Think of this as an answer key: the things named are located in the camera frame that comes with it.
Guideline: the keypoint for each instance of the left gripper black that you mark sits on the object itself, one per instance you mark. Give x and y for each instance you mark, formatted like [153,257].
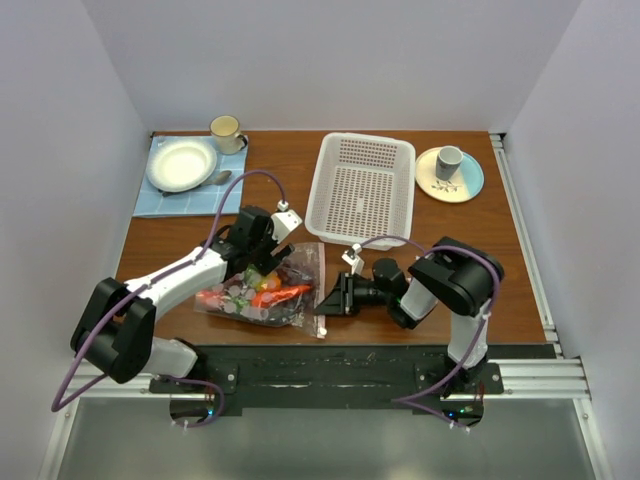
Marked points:
[266,261]

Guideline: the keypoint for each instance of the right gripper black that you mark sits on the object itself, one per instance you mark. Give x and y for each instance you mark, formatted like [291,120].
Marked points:
[335,302]

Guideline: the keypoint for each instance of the fake carrot orange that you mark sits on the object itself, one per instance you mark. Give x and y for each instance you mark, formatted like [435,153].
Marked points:
[266,299]

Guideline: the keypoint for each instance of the clear zip top bag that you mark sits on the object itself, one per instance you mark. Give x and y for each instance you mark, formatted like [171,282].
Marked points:
[232,299]

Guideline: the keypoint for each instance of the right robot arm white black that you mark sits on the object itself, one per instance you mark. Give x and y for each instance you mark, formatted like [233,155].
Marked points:
[465,280]

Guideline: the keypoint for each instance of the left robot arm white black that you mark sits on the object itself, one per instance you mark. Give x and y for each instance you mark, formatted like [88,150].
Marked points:
[116,330]

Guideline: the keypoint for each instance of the fake purple grapes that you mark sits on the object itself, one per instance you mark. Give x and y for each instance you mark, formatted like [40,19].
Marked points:
[292,274]

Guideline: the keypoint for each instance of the metal spoon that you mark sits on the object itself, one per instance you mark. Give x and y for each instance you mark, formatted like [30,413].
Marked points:
[219,179]

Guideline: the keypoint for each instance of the white plastic basket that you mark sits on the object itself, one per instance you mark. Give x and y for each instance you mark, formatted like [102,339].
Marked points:
[363,187]

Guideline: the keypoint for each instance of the cream mug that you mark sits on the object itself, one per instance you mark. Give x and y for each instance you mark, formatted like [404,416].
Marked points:
[227,134]

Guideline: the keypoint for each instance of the white bowl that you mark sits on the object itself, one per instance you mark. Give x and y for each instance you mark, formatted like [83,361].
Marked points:
[181,164]

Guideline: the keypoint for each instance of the pastel plate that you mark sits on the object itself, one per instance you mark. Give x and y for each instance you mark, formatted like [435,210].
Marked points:
[463,186]

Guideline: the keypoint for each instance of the small grey cup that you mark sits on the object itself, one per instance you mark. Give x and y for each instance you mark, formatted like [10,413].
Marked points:
[448,161]

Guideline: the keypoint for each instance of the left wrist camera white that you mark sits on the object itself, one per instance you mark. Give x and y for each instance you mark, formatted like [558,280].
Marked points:
[285,221]

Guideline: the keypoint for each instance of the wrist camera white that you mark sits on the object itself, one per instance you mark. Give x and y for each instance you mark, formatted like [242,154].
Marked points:
[285,221]
[352,257]

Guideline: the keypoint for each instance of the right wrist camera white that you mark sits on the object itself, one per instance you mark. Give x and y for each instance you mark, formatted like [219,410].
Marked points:
[352,257]

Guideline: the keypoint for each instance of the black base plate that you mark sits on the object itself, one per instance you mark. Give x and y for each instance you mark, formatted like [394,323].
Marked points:
[365,377]

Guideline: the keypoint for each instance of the aluminium frame rail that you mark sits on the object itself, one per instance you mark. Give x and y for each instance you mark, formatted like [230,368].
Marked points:
[523,377]

